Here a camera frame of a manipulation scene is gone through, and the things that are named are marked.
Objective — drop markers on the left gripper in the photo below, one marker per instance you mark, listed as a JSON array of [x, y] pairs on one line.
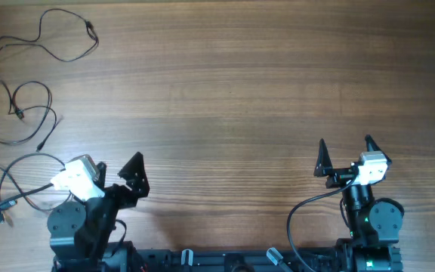
[[128, 199]]

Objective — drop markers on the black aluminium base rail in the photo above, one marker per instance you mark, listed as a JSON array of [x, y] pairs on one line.
[[331, 259]]

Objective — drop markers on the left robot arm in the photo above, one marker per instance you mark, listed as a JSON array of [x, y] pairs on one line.
[[80, 230]]

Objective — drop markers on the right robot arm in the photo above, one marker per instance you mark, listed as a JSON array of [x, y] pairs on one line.
[[374, 224]]

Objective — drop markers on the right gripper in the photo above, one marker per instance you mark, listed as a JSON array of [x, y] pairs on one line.
[[325, 168]]

